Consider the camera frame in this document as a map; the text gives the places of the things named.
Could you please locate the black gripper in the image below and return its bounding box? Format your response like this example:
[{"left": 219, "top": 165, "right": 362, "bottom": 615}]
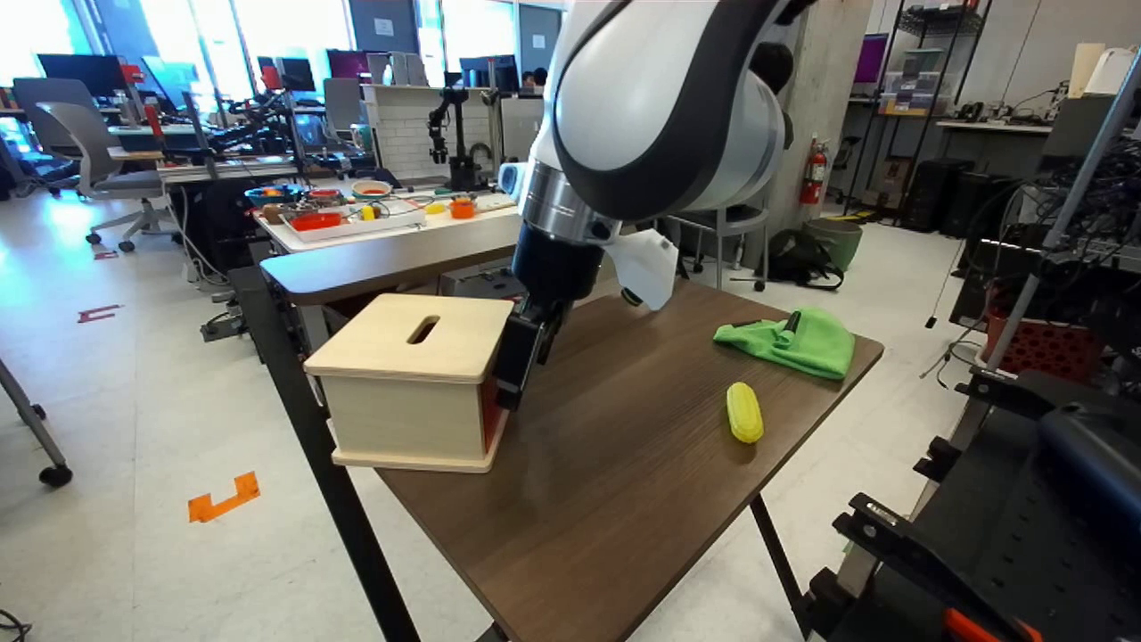
[{"left": 492, "top": 229, "right": 602, "bottom": 411}]

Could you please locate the red-fronted wooden drawer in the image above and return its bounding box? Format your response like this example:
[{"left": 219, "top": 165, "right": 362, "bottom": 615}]
[{"left": 479, "top": 376, "right": 511, "bottom": 461}]

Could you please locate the small black robot arm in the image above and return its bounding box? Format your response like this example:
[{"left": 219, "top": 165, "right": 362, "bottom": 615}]
[{"left": 426, "top": 74, "right": 496, "bottom": 191}]

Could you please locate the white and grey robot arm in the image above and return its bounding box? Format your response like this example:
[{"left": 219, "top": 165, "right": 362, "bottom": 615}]
[{"left": 496, "top": 0, "right": 813, "bottom": 406}]

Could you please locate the wooden box with slot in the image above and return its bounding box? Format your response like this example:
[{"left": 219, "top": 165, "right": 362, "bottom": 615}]
[{"left": 306, "top": 292, "right": 513, "bottom": 475}]

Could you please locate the yellow oblong toy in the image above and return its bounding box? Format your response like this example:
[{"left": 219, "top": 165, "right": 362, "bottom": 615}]
[{"left": 725, "top": 380, "right": 761, "bottom": 445}]

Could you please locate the grey office chair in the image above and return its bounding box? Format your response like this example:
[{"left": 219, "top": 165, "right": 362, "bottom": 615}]
[{"left": 668, "top": 203, "right": 767, "bottom": 284}]

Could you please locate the white tray with toys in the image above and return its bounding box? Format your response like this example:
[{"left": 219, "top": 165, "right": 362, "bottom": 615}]
[{"left": 250, "top": 178, "right": 515, "bottom": 252}]

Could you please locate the black backpack on floor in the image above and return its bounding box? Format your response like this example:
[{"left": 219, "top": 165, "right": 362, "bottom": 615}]
[{"left": 767, "top": 229, "right": 843, "bottom": 292}]

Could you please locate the green cloth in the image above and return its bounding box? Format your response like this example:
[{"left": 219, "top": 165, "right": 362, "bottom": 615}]
[{"left": 714, "top": 307, "right": 855, "bottom": 380}]

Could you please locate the red fire extinguisher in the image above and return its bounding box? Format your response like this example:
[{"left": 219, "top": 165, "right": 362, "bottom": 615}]
[{"left": 798, "top": 139, "right": 830, "bottom": 208}]

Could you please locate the grey rolling chair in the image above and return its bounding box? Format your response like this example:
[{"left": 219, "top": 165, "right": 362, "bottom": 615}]
[{"left": 15, "top": 77, "right": 173, "bottom": 252}]

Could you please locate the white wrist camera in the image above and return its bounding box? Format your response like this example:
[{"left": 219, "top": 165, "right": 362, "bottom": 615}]
[{"left": 611, "top": 229, "right": 678, "bottom": 311}]

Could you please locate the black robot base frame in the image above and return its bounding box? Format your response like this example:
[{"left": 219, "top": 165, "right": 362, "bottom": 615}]
[{"left": 798, "top": 369, "right": 1141, "bottom": 642}]

